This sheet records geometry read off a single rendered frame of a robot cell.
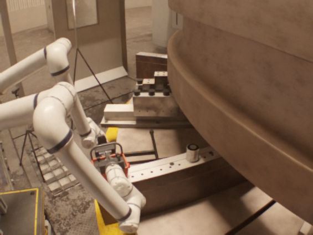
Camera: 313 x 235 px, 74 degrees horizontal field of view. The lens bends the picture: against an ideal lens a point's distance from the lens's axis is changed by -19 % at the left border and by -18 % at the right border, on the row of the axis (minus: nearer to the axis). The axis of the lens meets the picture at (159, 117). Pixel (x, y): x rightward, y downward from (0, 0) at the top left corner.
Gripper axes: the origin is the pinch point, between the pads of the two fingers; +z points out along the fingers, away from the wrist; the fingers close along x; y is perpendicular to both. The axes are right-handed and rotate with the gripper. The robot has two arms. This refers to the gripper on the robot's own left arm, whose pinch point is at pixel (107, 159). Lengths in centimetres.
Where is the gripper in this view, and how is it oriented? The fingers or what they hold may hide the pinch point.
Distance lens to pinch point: 152.0
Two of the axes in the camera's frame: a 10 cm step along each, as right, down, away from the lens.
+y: 0.6, 9.1, 4.2
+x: -9.4, 1.9, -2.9
